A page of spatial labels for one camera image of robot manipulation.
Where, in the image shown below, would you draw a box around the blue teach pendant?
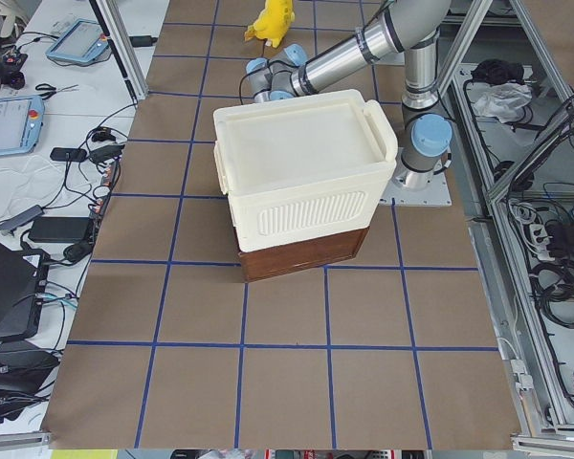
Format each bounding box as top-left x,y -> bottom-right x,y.
45,19 -> 109,66
0,95 -> 45,157

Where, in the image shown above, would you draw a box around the white crumpled cloth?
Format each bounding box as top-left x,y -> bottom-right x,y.
473,82 -> 532,123

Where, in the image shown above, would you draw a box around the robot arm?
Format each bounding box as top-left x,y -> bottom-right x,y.
243,1 -> 451,115

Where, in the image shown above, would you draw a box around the black laptop computer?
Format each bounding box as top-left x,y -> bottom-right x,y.
0,243 -> 49,342

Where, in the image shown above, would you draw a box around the cream plastic storage box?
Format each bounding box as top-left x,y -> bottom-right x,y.
213,90 -> 398,252

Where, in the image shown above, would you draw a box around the dark wooden drawer box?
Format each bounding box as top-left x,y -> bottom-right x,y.
236,227 -> 369,282

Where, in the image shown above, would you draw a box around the blue teach pendant far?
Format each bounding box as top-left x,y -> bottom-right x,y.
45,19 -> 109,66

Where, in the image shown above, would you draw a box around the black scissors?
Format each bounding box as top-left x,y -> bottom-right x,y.
34,83 -> 78,100

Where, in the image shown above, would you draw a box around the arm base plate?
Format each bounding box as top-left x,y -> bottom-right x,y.
379,147 -> 453,208

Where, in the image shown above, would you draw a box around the blue teach pendant near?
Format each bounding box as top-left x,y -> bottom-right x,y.
0,95 -> 45,157

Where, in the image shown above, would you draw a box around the black power brick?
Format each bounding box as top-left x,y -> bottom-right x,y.
28,216 -> 91,243

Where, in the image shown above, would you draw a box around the yellow plush dinosaur toy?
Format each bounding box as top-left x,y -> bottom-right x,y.
244,0 -> 296,49

